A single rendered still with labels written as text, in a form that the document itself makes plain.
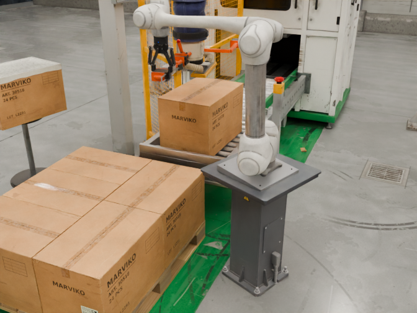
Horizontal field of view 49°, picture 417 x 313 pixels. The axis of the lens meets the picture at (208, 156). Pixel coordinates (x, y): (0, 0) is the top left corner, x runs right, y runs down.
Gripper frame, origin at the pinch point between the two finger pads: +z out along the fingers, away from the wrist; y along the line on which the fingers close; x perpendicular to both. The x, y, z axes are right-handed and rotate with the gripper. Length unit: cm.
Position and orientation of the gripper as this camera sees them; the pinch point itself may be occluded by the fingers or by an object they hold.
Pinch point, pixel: (162, 73)
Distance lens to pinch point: 257.3
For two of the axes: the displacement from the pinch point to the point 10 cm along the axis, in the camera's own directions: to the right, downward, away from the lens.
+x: -2.4, 4.2, -8.8
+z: 0.0, 9.0, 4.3
